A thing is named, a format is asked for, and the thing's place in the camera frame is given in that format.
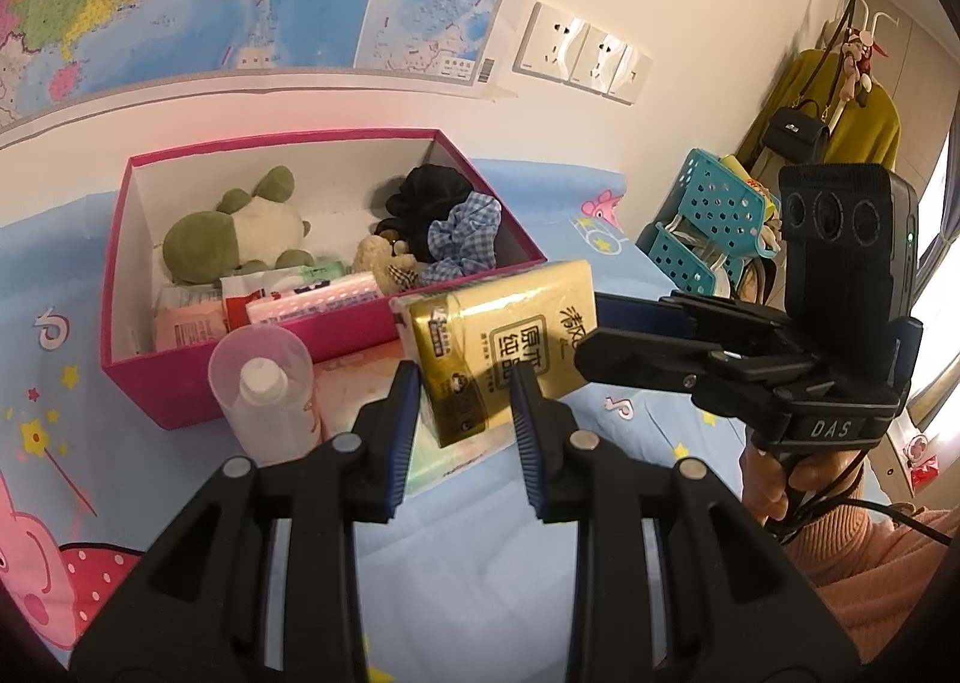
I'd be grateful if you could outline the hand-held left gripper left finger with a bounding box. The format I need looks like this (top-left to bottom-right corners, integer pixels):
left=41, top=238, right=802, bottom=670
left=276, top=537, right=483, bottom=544
left=69, top=360, right=422, bottom=683

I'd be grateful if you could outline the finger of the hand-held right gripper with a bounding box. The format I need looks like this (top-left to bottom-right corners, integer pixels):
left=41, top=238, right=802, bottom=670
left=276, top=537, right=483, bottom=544
left=596, top=291, right=790, bottom=354
left=574, top=325, right=752, bottom=393

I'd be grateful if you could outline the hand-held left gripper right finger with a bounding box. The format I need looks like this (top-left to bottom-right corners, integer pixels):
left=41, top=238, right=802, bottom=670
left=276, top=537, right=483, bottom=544
left=508, top=368, right=863, bottom=683

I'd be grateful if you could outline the pastel tissue pack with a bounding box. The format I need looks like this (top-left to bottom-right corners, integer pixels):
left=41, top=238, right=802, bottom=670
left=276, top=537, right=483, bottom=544
left=311, top=338, right=518, bottom=504

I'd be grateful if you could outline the gold tissue pack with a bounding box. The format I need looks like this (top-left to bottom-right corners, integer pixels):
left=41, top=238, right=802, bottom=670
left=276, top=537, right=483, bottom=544
left=390, top=259, right=601, bottom=450

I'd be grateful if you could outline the pink and white wipe pack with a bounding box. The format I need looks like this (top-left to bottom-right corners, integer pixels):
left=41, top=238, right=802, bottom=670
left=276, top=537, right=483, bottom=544
left=246, top=272, right=385, bottom=326

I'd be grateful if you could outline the beige teddy bear plush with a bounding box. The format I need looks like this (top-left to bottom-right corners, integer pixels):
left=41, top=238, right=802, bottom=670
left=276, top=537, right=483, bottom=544
left=352, top=233, right=421, bottom=296

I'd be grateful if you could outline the blue checkered scrunchie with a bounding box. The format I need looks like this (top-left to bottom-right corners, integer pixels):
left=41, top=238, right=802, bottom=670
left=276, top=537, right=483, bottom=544
left=420, top=194, right=503, bottom=287

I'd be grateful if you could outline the red and white packet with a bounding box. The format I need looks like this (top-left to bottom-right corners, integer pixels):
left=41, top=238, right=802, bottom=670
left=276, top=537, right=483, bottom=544
left=220, top=269, right=316, bottom=326

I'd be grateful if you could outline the black scrunchie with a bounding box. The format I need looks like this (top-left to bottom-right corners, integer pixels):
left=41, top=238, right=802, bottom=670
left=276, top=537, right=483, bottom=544
left=371, top=164, right=477, bottom=260

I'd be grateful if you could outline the green frog plush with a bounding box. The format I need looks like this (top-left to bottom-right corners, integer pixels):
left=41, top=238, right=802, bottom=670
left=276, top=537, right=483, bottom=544
left=161, top=166, right=316, bottom=287

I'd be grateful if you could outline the pink cardboard box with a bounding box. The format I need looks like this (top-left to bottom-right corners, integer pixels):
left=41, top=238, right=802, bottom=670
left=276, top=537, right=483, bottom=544
left=100, top=127, right=550, bottom=431

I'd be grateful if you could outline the person's right forearm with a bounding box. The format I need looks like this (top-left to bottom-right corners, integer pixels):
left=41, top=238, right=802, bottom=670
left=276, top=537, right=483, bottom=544
left=780, top=503, right=960, bottom=661

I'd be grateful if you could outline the person's right hand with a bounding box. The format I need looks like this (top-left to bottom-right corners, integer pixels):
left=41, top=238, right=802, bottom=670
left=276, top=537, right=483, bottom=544
left=739, top=439, right=865, bottom=543

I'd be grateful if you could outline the teal perforated basket rack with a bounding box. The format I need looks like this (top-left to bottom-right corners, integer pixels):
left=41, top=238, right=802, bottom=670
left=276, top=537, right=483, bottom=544
left=636, top=148, right=785, bottom=298

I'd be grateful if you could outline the white pump lotion bottle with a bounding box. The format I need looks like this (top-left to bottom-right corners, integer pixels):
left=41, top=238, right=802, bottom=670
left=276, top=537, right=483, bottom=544
left=208, top=323, right=325, bottom=468

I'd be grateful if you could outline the yellow hanging garment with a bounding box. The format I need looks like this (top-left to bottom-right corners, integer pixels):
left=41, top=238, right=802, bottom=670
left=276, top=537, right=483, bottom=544
left=739, top=49, right=901, bottom=182

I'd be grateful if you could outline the small black bag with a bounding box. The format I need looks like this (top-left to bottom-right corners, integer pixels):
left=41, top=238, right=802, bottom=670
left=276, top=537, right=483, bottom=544
left=761, top=100, right=832, bottom=155

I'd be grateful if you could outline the small red ornament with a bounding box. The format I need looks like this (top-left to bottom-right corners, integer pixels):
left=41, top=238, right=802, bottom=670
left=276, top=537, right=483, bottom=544
left=906, top=435, right=942, bottom=493

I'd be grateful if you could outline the hanging plush toy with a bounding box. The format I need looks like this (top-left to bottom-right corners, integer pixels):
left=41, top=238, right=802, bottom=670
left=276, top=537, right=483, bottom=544
left=840, top=23, right=878, bottom=103

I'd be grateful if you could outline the white coat hook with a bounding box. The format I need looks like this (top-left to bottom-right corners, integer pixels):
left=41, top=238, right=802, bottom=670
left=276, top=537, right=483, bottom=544
left=847, top=0, right=901, bottom=55

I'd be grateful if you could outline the printed cartoon blanket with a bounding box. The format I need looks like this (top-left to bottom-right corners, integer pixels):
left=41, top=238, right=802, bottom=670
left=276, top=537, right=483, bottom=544
left=0, top=162, right=758, bottom=683

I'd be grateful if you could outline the white wall socket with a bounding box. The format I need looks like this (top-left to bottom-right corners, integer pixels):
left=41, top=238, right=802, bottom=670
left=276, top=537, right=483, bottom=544
left=512, top=1, right=582, bottom=80
left=609, top=46, right=653, bottom=107
left=566, top=23, right=627, bottom=92

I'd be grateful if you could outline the black cable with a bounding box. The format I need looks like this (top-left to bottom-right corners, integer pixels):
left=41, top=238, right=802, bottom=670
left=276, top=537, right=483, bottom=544
left=772, top=458, right=953, bottom=549

